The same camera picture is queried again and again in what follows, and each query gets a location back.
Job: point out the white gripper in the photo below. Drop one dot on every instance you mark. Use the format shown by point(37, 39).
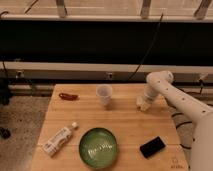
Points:
point(148, 97)

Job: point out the white plastic bottle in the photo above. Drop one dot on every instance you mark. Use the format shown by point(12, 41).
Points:
point(53, 144)

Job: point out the red chili pepper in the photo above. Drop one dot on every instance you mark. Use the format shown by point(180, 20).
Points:
point(68, 97)

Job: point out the black object on floor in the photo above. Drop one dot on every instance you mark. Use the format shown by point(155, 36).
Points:
point(4, 133)

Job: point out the green bowl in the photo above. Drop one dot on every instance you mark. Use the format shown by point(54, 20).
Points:
point(98, 148)

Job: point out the translucent white cup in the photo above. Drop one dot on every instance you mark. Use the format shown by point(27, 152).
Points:
point(104, 93)

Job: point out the black smartphone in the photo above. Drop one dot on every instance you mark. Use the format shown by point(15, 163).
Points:
point(152, 147)

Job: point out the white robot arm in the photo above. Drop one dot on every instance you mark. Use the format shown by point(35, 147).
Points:
point(200, 113)

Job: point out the white sponge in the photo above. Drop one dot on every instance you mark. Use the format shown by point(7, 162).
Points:
point(142, 104)

